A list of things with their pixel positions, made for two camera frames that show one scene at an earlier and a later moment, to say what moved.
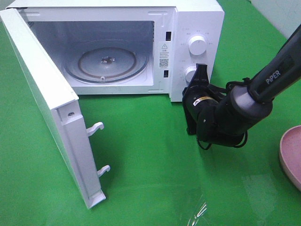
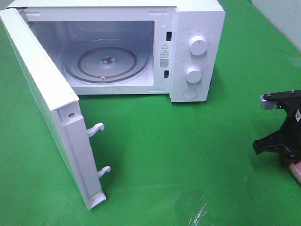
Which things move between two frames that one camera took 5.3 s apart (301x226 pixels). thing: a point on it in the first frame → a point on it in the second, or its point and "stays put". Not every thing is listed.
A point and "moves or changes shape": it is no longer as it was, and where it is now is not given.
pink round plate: [290, 154] moves or changes shape
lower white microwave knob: [190, 71] stays put
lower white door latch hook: [104, 169] stays put
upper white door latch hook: [91, 131] stays put
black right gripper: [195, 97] → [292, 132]
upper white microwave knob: [197, 44] stays put
